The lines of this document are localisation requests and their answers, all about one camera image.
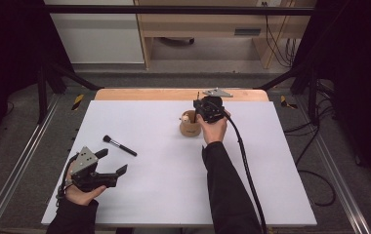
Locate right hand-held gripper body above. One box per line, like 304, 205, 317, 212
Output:
196, 87, 234, 124

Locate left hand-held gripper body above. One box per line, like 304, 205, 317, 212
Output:
69, 145, 119, 193

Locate black makeup brush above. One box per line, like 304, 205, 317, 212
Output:
103, 135, 138, 157

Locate wooden brush holder cup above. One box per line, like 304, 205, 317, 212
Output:
179, 109, 204, 137

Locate person's left hand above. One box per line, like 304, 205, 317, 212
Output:
64, 183, 107, 207

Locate person's right hand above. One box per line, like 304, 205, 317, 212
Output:
196, 110, 231, 145

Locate white table mat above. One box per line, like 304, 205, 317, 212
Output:
40, 99, 318, 227

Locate yellow clamp right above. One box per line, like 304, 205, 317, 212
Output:
279, 95, 299, 110

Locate black metal stand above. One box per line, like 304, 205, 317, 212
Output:
255, 62, 321, 126
36, 61, 104, 125

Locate wooden desk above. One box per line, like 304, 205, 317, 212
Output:
134, 0, 316, 70

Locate black horizontal bar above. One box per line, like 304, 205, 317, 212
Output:
43, 4, 316, 17

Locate white cabinet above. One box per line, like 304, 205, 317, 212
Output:
43, 0, 145, 64

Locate black curtain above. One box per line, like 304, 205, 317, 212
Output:
290, 0, 371, 196
0, 0, 74, 157

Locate left hand-held gripper cable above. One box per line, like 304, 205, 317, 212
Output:
56, 154, 78, 201

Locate hand-held gripper cable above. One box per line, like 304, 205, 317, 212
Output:
222, 110, 268, 234
56, 154, 78, 201

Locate right hand-held gripper cable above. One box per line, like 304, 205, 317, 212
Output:
222, 110, 268, 234

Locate aluminium rail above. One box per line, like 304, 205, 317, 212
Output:
295, 97, 371, 234
0, 94, 62, 234

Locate hanging black cables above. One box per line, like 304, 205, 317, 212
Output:
264, 2, 297, 68

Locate bundle of floor cables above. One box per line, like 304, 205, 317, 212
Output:
284, 79, 336, 137

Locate looped black floor cable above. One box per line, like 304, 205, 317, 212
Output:
295, 125, 337, 208

